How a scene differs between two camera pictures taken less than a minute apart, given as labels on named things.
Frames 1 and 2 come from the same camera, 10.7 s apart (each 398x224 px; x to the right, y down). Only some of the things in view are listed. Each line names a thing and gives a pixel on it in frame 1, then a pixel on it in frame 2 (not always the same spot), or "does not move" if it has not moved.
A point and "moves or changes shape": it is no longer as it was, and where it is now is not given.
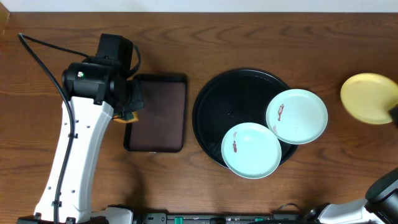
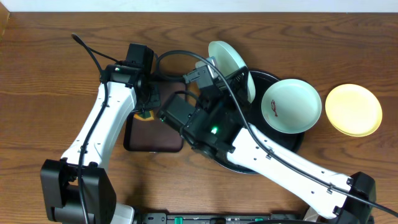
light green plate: (297, 116) moves or changes shape
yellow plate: (369, 97) -> (354, 109)
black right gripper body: (395, 110) -> (232, 92)
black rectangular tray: (161, 124) does not move
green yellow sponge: (119, 118) moves or changes shape
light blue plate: (251, 150) moves or changes shape
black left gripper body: (135, 99) -> (152, 98)
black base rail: (212, 218) does not move
